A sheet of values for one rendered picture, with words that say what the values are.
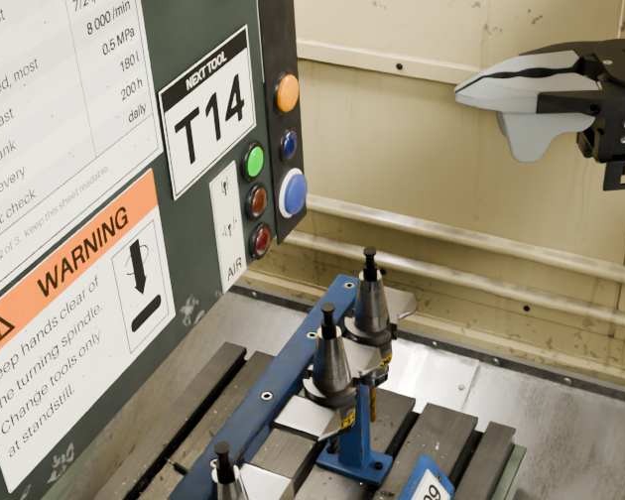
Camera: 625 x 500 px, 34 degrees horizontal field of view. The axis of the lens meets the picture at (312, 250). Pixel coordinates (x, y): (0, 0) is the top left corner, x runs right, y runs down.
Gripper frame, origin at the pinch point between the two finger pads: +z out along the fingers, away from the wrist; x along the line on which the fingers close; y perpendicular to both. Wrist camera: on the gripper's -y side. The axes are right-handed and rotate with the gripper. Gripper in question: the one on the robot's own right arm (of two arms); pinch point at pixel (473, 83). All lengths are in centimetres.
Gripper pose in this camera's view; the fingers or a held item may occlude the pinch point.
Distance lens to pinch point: 71.1
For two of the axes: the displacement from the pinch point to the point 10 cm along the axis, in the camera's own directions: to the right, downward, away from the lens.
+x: -0.7, -5.7, 8.2
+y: 0.5, 8.2, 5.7
